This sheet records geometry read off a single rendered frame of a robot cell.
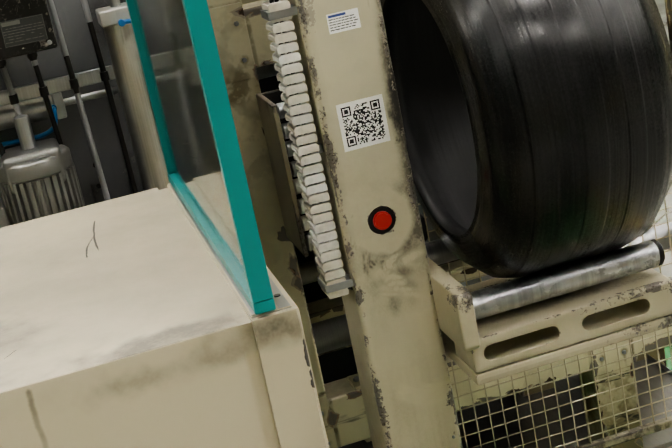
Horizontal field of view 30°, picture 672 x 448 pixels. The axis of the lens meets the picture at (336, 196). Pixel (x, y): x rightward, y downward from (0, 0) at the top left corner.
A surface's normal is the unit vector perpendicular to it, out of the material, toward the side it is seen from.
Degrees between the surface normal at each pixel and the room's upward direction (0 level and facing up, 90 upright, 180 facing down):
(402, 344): 90
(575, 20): 61
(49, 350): 0
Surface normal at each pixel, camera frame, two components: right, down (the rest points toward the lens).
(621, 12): 0.15, -0.23
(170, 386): 0.26, 0.22
